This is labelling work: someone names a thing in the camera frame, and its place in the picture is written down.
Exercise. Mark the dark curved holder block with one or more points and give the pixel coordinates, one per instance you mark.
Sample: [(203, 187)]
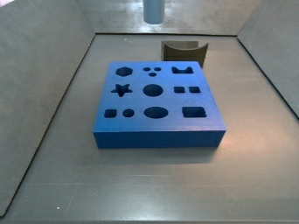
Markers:
[(183, 51)]

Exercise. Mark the blue shape sorter block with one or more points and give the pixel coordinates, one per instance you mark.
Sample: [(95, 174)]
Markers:
[(157, 104)]

